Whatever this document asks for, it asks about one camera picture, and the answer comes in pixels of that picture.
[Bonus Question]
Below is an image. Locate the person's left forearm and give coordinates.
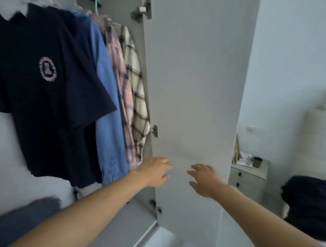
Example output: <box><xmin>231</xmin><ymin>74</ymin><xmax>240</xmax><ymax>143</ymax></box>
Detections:
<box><xmin>9</xmin><ymin>170</ymin><xmax>149</xmax><ymax>247</ymax></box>

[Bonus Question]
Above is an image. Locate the blue denim shirt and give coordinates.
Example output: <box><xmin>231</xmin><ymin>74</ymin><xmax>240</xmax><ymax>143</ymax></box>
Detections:
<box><xmin>72</xmin><ymin>11</ymin><xmax>131</xmax><ymax>187</ymax></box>

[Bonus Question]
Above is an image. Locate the person's right hand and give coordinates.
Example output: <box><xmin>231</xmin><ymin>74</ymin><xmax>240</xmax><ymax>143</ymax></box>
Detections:
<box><xmin>186</xmin><ymin>164</ymin><xmax>228</xmax><ymax>200</ymax></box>

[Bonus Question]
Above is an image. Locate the brown wooden board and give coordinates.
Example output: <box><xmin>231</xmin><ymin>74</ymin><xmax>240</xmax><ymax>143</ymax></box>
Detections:
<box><xmin>232</xmin><ymin>133</ymin><xmax>241</xmax><ymax>165</ymax></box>

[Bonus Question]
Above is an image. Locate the jeans stack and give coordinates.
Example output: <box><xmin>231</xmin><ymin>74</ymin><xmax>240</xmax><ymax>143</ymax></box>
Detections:
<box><xmin>0</xmin><ymin>195</ymin><xmax>63</xmax><ymax>247</ymax></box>

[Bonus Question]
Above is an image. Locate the tissue packet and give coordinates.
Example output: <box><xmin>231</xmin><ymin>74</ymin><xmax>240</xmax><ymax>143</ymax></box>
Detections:
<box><xmin>236</xmin><ymin>151</ymin><xmax>254</xmax><ymax>168</ymax></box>

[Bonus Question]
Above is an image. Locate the navy Skechers tee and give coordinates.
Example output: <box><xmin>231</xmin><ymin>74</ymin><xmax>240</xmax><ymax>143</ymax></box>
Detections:
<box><xmin>48</xmin><ymin>6</ymin><xmax>104</xmax><ymax>189</ymax></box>

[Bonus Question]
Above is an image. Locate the cream plaid shirt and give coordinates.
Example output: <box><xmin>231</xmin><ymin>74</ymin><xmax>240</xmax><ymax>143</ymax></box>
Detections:
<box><xmin>112</xmin><ymin>21</ymin><xmax>151</xmax><ymax>164</ymax></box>

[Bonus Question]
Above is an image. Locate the person's left hand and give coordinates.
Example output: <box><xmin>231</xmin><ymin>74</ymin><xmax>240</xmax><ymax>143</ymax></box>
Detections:
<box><xmin>134</xmin><ymin>156</ymin><xmax>175</xmax><ymax>188</ymax></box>

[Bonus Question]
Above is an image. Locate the navy Vacation logo t-shirt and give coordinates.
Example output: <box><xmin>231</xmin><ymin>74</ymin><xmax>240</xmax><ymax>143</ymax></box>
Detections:
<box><xmin>0</xmin><ymin>2</ymin><xmax>118</xmax><ymax>178</ymax></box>

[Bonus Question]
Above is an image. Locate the white wardrobe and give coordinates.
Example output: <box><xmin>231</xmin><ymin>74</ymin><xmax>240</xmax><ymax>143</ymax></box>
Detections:
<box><xmin>0</xmin><ymin>0</ymin><xmax>261</xmax><ymax>247</ymax></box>

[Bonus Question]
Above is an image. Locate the beige nightstand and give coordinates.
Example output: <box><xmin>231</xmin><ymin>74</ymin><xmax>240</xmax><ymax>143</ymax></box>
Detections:
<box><xmin>227</xmin><ymin>158</ymin><xmax>271</xmax><ymax>205</ymax></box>

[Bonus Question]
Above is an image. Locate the pink plaid shirt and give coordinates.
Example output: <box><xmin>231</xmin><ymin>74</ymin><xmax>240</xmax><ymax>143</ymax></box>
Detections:
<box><xmin>86</xmin><ymin>10</ymin><xmax>142</xmax><ymax>170</ymax></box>

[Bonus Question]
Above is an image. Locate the bed with white bedspread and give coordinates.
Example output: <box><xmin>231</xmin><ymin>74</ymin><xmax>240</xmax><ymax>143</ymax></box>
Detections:
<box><xmin>281</xmin><ymin>202</ymin><xmax>326</xmax><ymax>247</ymax></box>

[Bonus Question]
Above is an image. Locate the plain navy top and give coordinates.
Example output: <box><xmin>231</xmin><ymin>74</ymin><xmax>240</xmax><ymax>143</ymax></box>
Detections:
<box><xmin>281</xmin><ymin>175</ymin><xmax>326</xmax><ymax>242</ymax></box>

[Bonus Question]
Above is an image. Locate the person's right forearm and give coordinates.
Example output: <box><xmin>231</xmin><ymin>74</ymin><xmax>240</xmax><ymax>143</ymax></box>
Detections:
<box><xmin>211</xmin><ymin>184</ymin><xmax>324</xmax><ymax>247</ymax></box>

